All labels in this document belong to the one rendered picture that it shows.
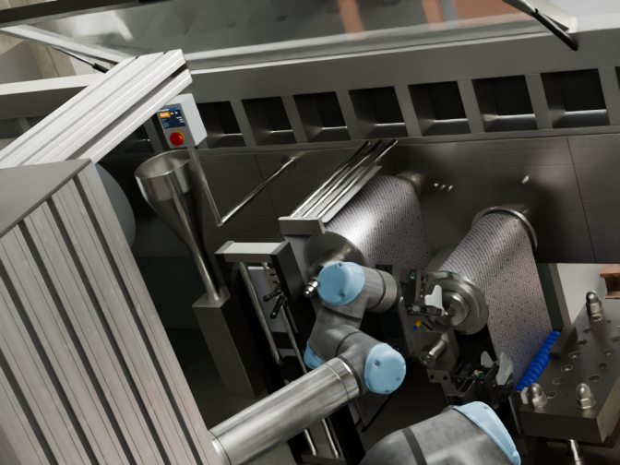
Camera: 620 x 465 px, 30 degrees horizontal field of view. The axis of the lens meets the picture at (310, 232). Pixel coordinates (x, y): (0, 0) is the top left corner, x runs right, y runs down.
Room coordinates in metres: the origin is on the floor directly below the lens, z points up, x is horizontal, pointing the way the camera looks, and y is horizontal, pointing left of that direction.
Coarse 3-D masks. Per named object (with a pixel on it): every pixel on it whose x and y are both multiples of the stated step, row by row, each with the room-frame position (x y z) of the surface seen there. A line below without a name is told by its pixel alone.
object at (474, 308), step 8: (440, 280) 1.96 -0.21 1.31; (448, 280) 1.95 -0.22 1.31; (432, 288) 1.97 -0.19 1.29; (448, 288) 1.95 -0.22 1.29; (456, 288) 1.94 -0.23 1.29; (464, 288) 1.93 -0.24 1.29; (464, 296) 1.93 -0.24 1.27; (472, 296) 1.92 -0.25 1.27; (472, 304) 1.92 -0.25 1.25; (472, 312) 1.92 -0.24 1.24; (440, 320) 1.97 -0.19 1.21; (472, 320) 1.93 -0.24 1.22; (456, 328) 1.95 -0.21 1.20; (464, 328) 1.94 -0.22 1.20
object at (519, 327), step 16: (528, 272) 2.07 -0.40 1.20; (528, 288) 2.06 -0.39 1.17; (512, 304) 2.00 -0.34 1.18; (528, 304) 2.05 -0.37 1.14; (544, 304) 2.10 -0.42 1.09; (496, 320) 1.94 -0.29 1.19; (512, 320) 1.99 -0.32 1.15; (528, 320) 2.03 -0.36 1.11; (544, 320) 2.08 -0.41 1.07; (496, 336) 1.93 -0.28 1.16; (512, 336) 1.98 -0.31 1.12; (528, 336) 2.02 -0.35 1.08; (544, 336) 2.07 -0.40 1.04; (496, 352) 1.92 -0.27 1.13; (512, 352) 1.96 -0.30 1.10; (528, 352) 2.01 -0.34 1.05
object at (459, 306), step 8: (448, 296) 1.94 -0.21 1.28; (456, 296) 1.93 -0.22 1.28; (448, 304) 1.94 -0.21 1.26; (456, 304) 1.93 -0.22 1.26; (464, 304) 1.92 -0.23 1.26; (448, 312) 1.94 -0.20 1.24; (456, 312) 1.94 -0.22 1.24; (464, 312) 1.92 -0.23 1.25; (448, 320) 1.95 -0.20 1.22; (456, 320) 1.94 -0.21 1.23; (464, 320) 1.93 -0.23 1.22
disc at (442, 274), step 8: (440, 272) 1.96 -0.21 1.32; (448, 272) 1.95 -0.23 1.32; (424, 280) 1.99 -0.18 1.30; (432, 280) 1.98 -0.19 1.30; (456, 280) 1.94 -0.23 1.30; (464, 280) 1.93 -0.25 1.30; (472, 288) 1.92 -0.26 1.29; (480, 296) 1.92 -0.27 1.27; (480, 304) 1.92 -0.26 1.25; (480, 312) 1.92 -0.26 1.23; (488, 312) 1.91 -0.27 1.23; (432, 320) 1.99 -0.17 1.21; (480, 320) 1.92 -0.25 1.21; (472, 328) 1.94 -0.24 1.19; (480, 328) 1.93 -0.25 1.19
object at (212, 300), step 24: (192, 192) 2.45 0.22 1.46; (168, 216) 2.46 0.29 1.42; (192, 216) 2.46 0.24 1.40; (192, 240) 2.47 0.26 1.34; (216, 288) 2.49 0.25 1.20; (216, 312) 2.45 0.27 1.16; (216, 336) 2.47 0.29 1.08; (240, 336) 2.46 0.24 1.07; (216, 360) 2.49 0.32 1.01; (240, 360) 2.44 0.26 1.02; (240, 384) 2.46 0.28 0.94; (264, 384) 2.48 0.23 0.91
